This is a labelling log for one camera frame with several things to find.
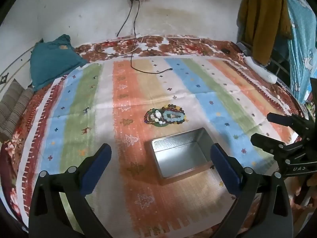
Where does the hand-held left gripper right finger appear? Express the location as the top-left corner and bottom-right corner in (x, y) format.
(210, 142), (294, 238)

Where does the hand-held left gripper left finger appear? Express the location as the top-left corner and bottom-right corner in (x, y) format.
(28, 143), (112, 238)

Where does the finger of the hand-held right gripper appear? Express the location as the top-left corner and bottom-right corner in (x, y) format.
(267, 112), (301, 127)
(251, 133), (289, 156)

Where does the silver metal tin box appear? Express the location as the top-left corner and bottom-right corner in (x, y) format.
(151, 127), (215, 179)

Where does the green jade bangle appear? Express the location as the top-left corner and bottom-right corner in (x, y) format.
(148, 108), (174, 127)

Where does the yellow and black bead bracelet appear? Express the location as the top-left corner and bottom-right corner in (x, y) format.
(161, 103), (186, 119)

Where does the striped pastel mat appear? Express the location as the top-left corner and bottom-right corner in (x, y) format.
(18, 56), (301, 231)

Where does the teal printed curtain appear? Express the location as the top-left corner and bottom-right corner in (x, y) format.
(271, 0), (317, 107)

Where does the mustard yellow jacket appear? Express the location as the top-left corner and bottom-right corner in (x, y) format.
(237, 0), (293, 66)

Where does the brown striped cushion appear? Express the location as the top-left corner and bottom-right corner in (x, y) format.
(0, 79), (35, 143)

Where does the teal pillow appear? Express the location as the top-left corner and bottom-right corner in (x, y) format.
(30, 34), (90, 93)

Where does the light blue bead bracelet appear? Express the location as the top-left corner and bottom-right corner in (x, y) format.
(163, 111), (186, 124)

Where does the dark multicolour bead bracelet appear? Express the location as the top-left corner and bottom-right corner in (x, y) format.
(144, 108), (159, 125)

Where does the white bead bracelet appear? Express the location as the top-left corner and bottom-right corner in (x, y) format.
(151, 110), (166, 125)

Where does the black charging cable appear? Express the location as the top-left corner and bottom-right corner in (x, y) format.
(130, 0), (173, 75)

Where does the black power cable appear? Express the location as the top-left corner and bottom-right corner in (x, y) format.
(116, 0), (134, 37)

